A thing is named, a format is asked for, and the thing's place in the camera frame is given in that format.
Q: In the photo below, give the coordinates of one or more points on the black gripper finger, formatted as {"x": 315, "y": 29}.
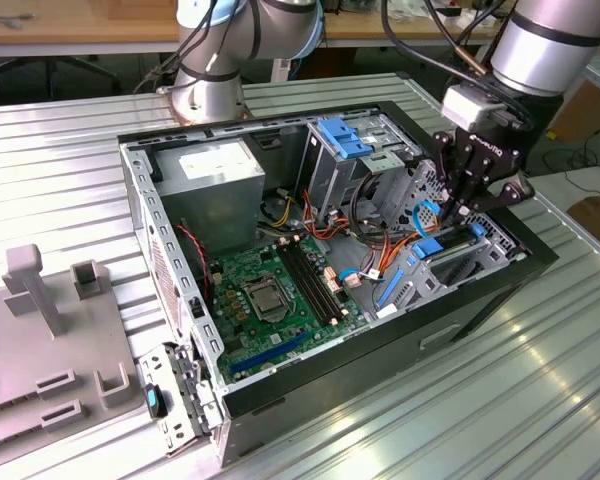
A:
{"x": 447, "y": 165}
{"x": 510, "y": 195}

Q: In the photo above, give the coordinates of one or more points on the hard disk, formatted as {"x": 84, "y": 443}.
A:
{"x": 425, "y": 249}

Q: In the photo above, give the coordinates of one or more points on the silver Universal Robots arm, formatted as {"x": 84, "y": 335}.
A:
{"x": 545, "y": 50}

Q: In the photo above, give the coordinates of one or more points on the metal disk bay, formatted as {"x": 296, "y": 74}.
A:
{"x": 420, "y": 272}

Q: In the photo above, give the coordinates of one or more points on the blue drive cage latch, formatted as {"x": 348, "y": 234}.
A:
{"x": 345, "y": 137}

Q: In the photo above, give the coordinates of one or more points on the grey metal drive cage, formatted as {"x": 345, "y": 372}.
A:
{"x": 330, "y": 175}

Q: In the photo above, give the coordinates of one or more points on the small white box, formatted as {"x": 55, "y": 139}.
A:
{"x": 450, "y": 17}

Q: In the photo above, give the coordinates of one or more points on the blue plug with white label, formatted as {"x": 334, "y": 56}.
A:
{"x": 351, "y": 278}

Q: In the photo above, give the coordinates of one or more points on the black RAM slot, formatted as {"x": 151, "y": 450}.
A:
{"x": 317, "y": 284}
{"x": 310, "y": 285}
{"x": 324, "y": 283}
{"x": 303, "y": 285}

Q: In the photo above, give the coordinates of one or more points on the black open PC case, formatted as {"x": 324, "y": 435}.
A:
{"x": 380, "y": 360}

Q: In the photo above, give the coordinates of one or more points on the silver CPU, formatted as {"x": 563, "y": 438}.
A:
{"x": 267, "y": 301}

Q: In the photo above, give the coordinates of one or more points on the CPU socket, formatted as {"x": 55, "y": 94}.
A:
{"x": 246, "y": 292}

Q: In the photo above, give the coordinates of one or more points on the grey power supply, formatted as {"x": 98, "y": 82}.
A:
{"x": 205, "y": 210}

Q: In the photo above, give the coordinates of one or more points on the blue expansion slot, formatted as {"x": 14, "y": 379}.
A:
{"x": 267, "y": 356}

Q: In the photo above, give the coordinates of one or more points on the green motherboard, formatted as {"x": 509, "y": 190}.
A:
{"x": 250, "y": 340}

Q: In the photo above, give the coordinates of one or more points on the blue black latch clip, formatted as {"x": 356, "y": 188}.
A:
{"x": 155, "y": 400}

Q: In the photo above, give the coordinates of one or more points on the wooden desk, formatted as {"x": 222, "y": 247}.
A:
{"x": 80, "y": 30}

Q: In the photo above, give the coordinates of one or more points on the grey parts rack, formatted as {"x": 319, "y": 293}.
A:
{"x": 55, "y": 360}

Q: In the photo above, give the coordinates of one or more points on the metal card retention bracket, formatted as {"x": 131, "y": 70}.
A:
{"x": 155, "y": 365}

